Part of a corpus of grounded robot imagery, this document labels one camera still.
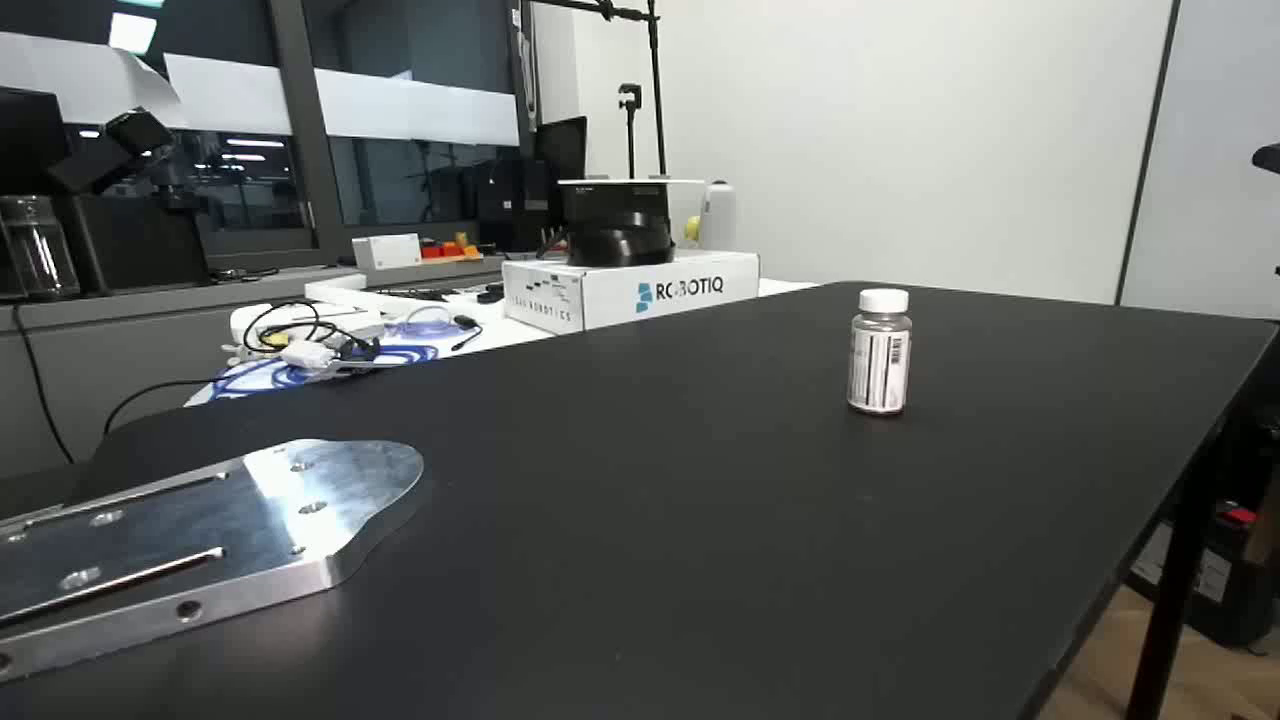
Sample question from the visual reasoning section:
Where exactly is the small white pill bottle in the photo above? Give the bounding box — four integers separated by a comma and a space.
845, 285, 919, 418

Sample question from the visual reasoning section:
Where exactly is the white Robotiq cardboard box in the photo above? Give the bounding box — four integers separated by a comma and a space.
502, 247, 763, 337

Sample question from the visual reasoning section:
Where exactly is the black round device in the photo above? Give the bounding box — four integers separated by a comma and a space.
552, 175, 681, 266

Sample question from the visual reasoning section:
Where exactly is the orange red small item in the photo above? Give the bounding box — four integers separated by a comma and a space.
419, 233, 488, 262

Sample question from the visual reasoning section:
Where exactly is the dark computer monitor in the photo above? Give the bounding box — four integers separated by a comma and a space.
533, 112, 591, 182

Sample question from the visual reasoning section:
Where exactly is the small white printed box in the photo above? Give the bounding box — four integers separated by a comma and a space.
347, 233, 429, 275

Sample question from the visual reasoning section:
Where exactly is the silver metal mounting plate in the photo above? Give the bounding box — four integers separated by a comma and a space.
0, 436, 432, 683

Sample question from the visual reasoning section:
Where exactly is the black table leg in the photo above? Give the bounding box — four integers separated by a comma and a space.
1122, 444, 1227, 720

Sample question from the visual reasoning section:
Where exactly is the white cable bundle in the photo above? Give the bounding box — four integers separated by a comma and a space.
223, 294, 392, 374

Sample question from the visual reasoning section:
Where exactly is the thin black cable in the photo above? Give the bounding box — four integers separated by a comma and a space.
9, 294, 217, 473

